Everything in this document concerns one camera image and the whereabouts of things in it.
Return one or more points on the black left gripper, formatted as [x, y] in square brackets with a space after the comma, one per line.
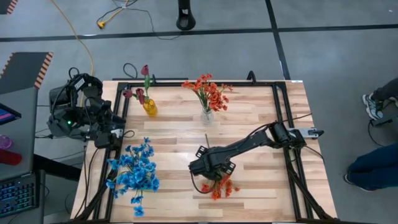
[102, 113]

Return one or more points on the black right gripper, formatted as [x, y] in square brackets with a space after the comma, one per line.
[211, 163]

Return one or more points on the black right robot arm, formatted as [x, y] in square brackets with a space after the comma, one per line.
[248, 143]

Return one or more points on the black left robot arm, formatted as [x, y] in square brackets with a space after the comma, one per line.
[74, 93]

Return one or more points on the amber glass vase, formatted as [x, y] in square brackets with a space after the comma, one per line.
[150, 107]

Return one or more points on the clear glass vase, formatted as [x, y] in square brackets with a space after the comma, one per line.
[207, 118]

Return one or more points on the black table clamp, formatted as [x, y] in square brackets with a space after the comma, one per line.
[251, 76]
[153, 78]

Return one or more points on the black flat bar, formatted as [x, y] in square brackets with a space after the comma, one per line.
[168, 79]

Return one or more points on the black desk foot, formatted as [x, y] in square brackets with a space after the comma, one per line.
[56, 169]

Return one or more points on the black mat striped edge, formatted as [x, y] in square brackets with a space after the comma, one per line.
[21, 71]
[4, 4]

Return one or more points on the black display screen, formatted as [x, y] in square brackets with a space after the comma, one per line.
[7, 115]

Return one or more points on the red cylinder object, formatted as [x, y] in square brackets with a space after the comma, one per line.
[11, 158]

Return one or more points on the pink translucent cup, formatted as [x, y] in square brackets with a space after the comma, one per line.
[4, 143]

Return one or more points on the black round stand base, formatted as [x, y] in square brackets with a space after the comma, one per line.
[185, 20]

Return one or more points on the computer keyboard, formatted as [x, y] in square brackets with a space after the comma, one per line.
[18, 196]

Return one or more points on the black foot pedal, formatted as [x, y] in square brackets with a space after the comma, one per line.
[382, 120]

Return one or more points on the silver arm base bracket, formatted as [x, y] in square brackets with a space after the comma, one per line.
[117, 133]
[306, 132]

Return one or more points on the black aluminium table frame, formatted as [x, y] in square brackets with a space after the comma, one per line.
[202, 84]

